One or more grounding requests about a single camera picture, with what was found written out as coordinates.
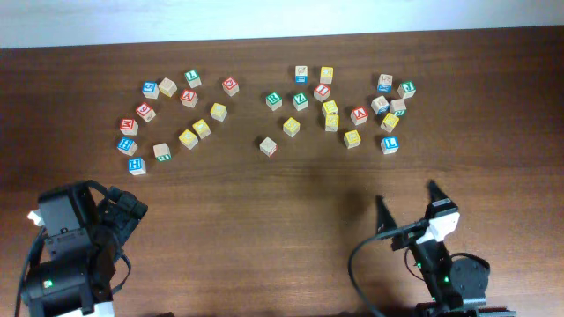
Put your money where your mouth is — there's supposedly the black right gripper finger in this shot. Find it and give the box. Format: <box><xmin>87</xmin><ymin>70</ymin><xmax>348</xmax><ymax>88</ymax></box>
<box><xmin>375</xmin><ymin>195</ymin><xmax>397</xmax><ymax>234</ymax></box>
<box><xmin>427</xmin><ymin>180</ymin><xmax>450</xmax><ymax>206</ymax></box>

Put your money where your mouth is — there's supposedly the red side wooden block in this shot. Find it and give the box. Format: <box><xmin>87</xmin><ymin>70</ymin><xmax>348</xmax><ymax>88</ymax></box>
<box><xmin>259</xmin><ymin>137</ymin><xmax>278</xmax><ymax>157</ymax></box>

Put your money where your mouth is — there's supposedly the red I letter block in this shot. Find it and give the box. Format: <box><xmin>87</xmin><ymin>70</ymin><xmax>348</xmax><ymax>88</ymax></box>
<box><xmin>313</xmin><ymin>84</ymin><xmax>330</xmax><ymax>102</ymax></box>

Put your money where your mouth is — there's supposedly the red C letter block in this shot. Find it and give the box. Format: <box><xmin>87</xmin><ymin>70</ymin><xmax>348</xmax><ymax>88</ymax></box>
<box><xmin>222</xmin><ymin>77</ymin><xmax>240</xmax><ymax>97</ymax></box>

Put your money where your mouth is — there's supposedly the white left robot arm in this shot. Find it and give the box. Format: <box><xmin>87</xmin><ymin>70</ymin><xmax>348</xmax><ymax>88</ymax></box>
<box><xmin>17</xmin><ymin>180</ymin><xmax>148</xmax><ymax>317</ymax></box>

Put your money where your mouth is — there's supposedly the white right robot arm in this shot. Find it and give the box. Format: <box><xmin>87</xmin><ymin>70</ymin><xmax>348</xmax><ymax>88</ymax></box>
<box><xmin>391</xmin><ymin>181</ymin><xmax>516</xmax><ymax>317</ymax></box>

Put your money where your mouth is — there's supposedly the blue H block lower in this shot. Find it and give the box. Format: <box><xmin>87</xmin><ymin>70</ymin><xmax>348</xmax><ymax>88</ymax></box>
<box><xmin>128</xmin><ymin>158</ymin><xmax>146</xmax><ymax>175</ymax></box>

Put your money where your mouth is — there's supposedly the blue h block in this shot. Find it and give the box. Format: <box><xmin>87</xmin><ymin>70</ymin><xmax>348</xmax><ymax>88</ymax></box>
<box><xmin>116</xmin><ymin>136</ymin><xmax>137</xmax><ymax>156</ymax></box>
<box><xmin>128</xmin><ymin>158</ymin><xmax>146</xmax><ymax>175</ymax></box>

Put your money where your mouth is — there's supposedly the blue L letter block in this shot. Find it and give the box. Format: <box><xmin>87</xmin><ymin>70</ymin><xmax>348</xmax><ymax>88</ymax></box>
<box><xmin>381</xmin><ymin>136</ymin><xmax>399</xmax><ymax>155</ymax></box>

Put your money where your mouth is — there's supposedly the blue H block upper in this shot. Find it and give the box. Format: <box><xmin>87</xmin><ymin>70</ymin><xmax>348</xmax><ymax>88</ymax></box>
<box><xmin>116</xmin><ymin>136</ymin><xmax>137</xmax><ymax>156</ymax></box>

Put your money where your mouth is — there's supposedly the green E side block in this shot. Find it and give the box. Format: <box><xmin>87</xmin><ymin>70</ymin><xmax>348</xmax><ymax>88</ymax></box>
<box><xmin>153</xmin><ymin>143</ymin><xmax>172</xmax><ymax>162</ymax></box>

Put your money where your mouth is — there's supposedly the yellow block right cluster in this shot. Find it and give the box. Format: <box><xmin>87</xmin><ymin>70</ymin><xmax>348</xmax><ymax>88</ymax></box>
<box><xmin>381</xmin><ymin>113</ymin><xmax>400</xmax><ymax>133</ymax></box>

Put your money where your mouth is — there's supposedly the yellow block cluster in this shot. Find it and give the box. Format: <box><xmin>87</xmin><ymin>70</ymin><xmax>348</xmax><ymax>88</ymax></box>
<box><xmin>381</xmin><ymin>113</ymin><xmax>400</xmax><ymax>133</ymax></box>
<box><xmin>210</xmin><ymin>103</ymin><xmax>227</xmax><ymax>122</ymax></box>

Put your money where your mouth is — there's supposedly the red M letter block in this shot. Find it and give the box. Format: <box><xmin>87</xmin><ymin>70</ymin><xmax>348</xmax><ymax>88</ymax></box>
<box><xmin>119</xmin><ymin>118</ymin><xmax>138</xmax><ymax>136</ymax></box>

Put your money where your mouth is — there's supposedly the yellow umbrella picture block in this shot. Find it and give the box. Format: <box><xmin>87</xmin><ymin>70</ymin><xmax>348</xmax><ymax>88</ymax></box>
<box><xmin>344</xmin><ymin>129</ymin><xmax>361</xmax><ymax>149</ymax></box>

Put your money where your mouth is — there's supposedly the green R side block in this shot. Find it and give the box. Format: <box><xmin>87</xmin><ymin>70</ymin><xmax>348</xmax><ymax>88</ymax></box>
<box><xmin>390</xmin><ymin>99</ymin><xmax>406</xmax><ymax>116</ymax></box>

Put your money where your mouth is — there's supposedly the yellow block left lower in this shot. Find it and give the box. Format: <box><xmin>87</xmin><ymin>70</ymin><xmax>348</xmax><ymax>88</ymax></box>
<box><xmin>179</xmin><ymin>129</ymin><xmax>198</xmax><ymax>150</ymax></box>

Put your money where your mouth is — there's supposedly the blue side wooden block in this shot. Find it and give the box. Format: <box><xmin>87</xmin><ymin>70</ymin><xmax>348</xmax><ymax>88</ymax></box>
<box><xmin>371</xmin><ymin>96</ymin><xmax>390</xmax><ymax>115</ymax></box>

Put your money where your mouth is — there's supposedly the red 6 number block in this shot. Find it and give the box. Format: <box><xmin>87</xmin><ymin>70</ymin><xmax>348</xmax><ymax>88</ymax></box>
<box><xmin>136</xmin><ymin>102</ymin><xmax>156</xmax><ymax>122</ymax></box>

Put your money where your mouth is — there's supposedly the green J letter block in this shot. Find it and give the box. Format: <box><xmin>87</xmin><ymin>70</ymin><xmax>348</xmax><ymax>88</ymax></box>
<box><xmin>397</xmin><ymin>81</ymin><xmax>416</xmax><ymax>99</ymax></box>

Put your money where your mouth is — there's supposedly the red A letter block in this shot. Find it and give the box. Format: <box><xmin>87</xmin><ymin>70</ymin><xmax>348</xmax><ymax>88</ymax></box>
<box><xmin>351</xmin><ymin>107</ymin><xmax>368</xmax><ymax>126</ymax></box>

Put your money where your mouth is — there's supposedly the yellow block lower middle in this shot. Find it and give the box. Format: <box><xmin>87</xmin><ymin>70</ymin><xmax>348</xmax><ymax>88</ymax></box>
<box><xmin>325</xmin><ymin>114</ymin><xmax>339</xmax><ymax>132</ymax></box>

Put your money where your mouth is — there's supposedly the yellow block left middle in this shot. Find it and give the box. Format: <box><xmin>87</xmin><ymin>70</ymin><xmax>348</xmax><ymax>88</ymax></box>
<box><xmin>192</xmin><ymin>119</ymin><xmax>211</xmax><ymax>139</ymax></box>

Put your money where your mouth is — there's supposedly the blue X wooden block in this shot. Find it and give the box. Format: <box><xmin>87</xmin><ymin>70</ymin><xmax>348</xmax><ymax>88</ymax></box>
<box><xmin>377</xmin><ymin>74</ymin><xmax>393</xmax><ymax>92</ymax></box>

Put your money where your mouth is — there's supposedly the yellow block upper middle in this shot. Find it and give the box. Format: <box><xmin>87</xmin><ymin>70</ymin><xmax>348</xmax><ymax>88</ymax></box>
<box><xmin>322</xmin><ymin>100</ymin><xmax>338</xmax><ymax>116</ymax></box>

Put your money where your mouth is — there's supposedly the blue G letter block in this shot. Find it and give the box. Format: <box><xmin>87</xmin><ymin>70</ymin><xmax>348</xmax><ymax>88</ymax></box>
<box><xmin>142</xmin><ymin>81</ymin><xmax>160</xmax><ymax>100</ymax></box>

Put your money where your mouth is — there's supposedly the yellow block near R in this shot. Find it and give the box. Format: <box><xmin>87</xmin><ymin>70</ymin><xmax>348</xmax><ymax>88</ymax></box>
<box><xmin>283</xmin><ymin>117</ymin><xmax>301</xmax><ymax>137</ymax></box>

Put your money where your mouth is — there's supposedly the red A block left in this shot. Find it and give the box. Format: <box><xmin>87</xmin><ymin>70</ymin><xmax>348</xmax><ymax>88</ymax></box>
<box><xmin>180</xmin><ymin>89</ymin><xmax>198</xmax><ymax>108</ymax></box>

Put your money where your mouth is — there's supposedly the plain wooden block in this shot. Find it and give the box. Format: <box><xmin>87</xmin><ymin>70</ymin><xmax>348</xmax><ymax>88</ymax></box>
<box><xmin>158</xmin><ymin>77</ymin><xmax>177</xmax><ymax>98</ymax></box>

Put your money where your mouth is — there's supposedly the yellow block left cluster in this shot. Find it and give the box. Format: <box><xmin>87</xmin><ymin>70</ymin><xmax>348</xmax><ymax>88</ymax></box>
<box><xmin>210</xmin><ymin>103</ymin><xmax>227</xmax><ymax>122</ymax></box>

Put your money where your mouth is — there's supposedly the green Z letter block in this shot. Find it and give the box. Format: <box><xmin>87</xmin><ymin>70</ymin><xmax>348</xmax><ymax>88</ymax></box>
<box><xmin>292</xmin><ymin>92</ymin><xmax>308</xmax><ymax>111</ymax></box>

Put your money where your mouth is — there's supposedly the green L letter block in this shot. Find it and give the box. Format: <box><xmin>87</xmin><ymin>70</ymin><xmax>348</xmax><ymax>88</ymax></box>
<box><xmin>184</xmin><ymin>70</ymin><xmax>202</xmax><ymax>89</ymax></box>

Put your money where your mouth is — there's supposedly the yellow top back block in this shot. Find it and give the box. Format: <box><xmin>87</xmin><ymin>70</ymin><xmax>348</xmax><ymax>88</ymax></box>
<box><xmin>320</xmin><ymin>66</ymin><xmax>334</xmax><ymax>85</ymax></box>

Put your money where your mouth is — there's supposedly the green R letter block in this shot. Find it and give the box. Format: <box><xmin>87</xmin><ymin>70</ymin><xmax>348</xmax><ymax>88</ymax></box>
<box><xmin>265</xmin><ymin>92</ymin><xmax>283</xmax><ymax>111</ymax></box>

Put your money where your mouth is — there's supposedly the blue side top block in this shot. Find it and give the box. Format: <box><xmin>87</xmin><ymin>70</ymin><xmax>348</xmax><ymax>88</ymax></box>
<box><xmin>294</xmin><ymin>65</ymin><xmax>308</xmax><ymax>84</ymax></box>

